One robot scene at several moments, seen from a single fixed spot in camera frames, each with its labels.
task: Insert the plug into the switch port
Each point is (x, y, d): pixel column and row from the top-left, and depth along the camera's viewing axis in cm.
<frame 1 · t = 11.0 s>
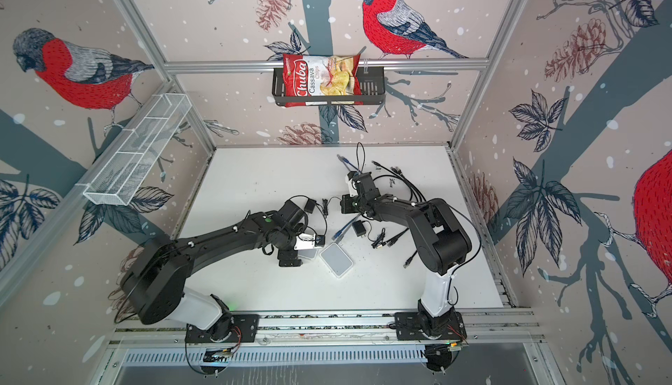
left hand: (299, 245, 86), fingers open
right hand: (338, 206, 96), fingers closed
black power adapter: (359, 228, 95), point 2 cm above the table

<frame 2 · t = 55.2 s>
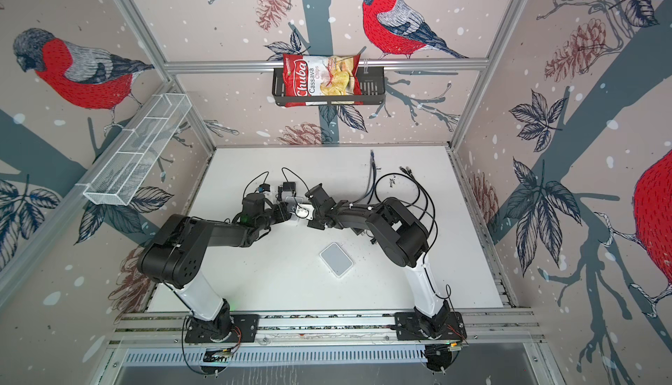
left hand: (288, 206, 95), fingers open
right hand: (308, 215, 98), fingers closed
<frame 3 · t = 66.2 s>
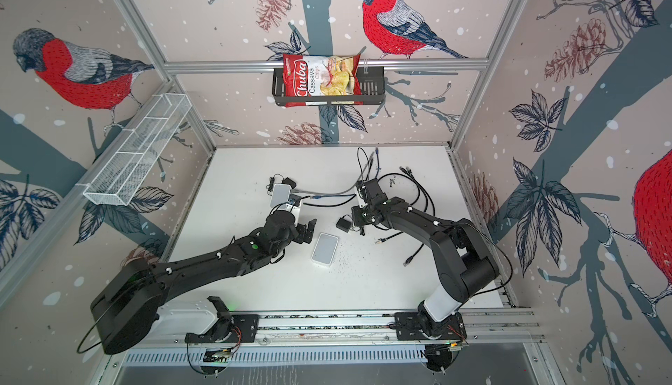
left hand: (303, 217, 84), fingers open
right hand: (353, 219, 92), fingers closed
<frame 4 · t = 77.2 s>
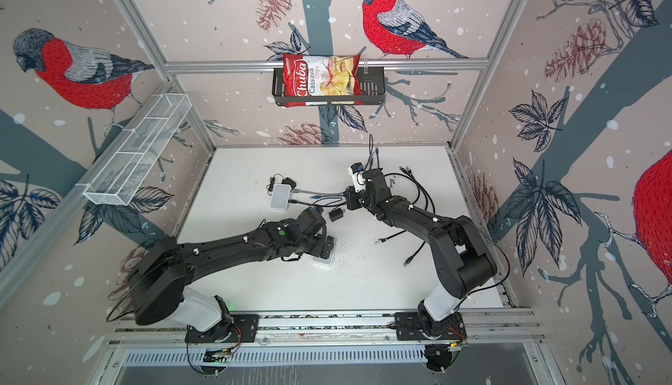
left hand: (323, 244, 83), fingers open
right hand: (341, 197, 91), fingers closed
black power adapter: (336, 214, 95), point 5 cm above the table

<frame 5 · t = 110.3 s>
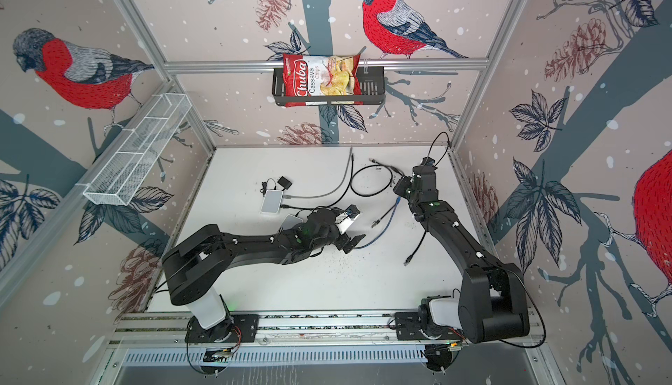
left hand: (357, 224, 82), fingers open
right hand: (396, 182, 87), fingers closed
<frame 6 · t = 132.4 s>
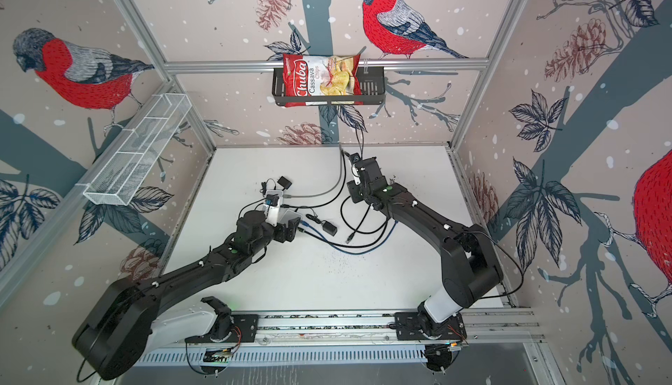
left hand: (288, 215, 84), fingers open
right hand: (353, 186, 88), fingers open
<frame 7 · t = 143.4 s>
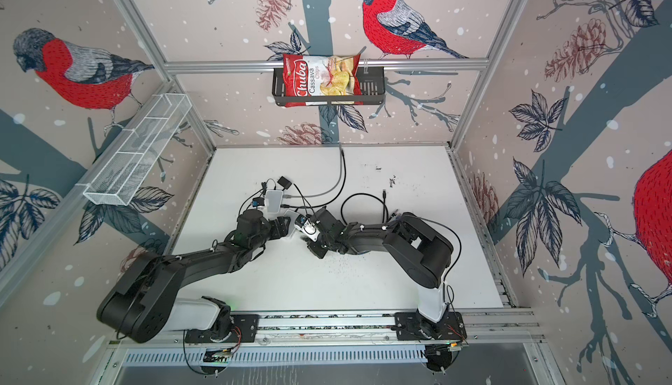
left hand: (281, 219, 90), fingers open
right hand: (307, 246, 90), fingers closed
